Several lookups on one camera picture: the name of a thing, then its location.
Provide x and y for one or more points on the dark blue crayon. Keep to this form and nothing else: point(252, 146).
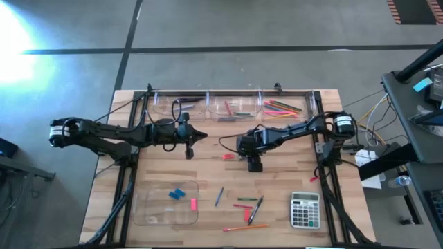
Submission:
point(228, 119)

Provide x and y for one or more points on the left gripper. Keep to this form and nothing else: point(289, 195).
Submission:
point(187, 135)

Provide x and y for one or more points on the grey side desk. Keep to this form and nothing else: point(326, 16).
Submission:
point(415, 145)

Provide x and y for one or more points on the red crayon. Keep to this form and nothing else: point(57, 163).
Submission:
point(227, 107)

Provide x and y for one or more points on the long dark pen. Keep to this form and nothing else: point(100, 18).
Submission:
point(191, 100)

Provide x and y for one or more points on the dark keyboard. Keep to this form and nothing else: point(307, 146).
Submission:
point(436, 207)

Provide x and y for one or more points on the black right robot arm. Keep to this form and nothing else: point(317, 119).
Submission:
point(297, 129)

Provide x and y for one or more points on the orange-red printed eraser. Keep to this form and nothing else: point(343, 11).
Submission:
point(228, 156)

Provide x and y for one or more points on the black and silver pen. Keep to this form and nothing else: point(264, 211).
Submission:
point(255, 210)

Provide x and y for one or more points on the blue pencil with red end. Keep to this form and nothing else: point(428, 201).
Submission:
point(271, 107)

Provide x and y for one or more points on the small red clip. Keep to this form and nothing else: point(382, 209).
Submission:
point(313, 178)

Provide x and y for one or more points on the clear water bottle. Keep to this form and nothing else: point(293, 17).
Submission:
point(399, 181)

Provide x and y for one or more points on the small black frame knob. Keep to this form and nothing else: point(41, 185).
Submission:
point(277, 86)
point(149, 87)

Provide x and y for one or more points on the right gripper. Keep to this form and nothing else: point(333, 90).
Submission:
point(249, 145)

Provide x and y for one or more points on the dark green pencil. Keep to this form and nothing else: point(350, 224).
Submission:
point(284, 103)

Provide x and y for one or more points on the blue sticky note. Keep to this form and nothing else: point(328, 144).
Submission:
point(423, 84)

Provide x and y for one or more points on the grey arm base bracket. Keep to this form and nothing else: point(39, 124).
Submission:
point(320, 148)

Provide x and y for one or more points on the small black floor object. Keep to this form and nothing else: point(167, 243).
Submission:
point(405, 220)

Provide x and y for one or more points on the dark tablet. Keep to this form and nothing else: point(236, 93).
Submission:
point(429, 119)

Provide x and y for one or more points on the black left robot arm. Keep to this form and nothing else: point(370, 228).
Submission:
point(110, 131)

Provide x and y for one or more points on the black floor stand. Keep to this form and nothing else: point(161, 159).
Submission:
point(31, 172)

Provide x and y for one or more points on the black mat with striped edges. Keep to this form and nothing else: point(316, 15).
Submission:
point(415, 12)

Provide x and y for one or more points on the pink eraser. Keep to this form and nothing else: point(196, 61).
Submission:
point(193, 204)

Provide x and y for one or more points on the yellow pencil with pink eraser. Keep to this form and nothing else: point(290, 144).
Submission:
point(277, 117)

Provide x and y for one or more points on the black diagonal pole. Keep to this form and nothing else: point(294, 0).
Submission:
point(420, 62)

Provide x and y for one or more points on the black box on floor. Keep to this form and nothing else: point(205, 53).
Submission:
point(7, 148)

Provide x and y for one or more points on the black desk support beam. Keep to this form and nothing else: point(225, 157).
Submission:
point(387, 161)

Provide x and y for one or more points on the red eraser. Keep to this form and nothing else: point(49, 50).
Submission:
point(246, 215)

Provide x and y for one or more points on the orange pencil with pink eraser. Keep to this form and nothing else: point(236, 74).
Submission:
point(245, 227)
point(282, 108)

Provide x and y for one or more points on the large clear plastic bin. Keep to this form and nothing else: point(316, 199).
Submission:
point(155, 211)

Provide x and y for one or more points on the grey desk calculator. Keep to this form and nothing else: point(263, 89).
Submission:
point(305, 211)

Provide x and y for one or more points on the black box device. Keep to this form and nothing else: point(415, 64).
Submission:
point(436, 86)

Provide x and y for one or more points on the white paper sheet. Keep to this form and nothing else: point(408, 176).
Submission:
point(373, 181)

